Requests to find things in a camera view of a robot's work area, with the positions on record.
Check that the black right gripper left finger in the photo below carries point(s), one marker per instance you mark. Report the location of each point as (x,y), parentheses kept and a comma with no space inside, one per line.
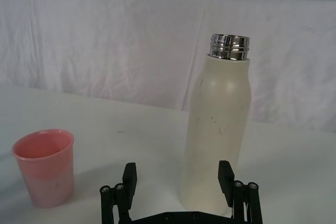
(123,195)

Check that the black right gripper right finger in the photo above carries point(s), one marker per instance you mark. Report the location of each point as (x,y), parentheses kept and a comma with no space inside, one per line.
(237,195)

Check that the white table cloth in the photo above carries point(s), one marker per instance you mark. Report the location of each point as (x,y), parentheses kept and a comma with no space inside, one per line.
(131,129)

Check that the cream vacuum bottle steel neck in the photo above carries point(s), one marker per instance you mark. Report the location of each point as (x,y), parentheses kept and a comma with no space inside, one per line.
(218,129)

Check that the pink plastic cup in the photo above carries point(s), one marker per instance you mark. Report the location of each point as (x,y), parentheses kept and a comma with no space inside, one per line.
(44,166)

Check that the white curtain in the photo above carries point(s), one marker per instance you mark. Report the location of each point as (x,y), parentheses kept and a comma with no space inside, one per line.
(131,40)

